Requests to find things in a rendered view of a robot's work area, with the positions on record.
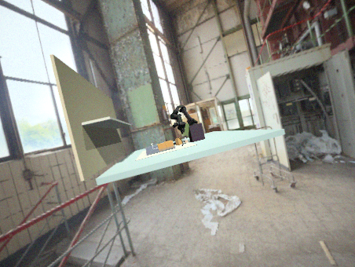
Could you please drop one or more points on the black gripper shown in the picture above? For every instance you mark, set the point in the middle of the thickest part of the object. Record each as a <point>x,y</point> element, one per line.
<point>181,126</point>

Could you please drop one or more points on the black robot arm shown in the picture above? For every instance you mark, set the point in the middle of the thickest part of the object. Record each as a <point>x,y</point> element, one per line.
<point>177,116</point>

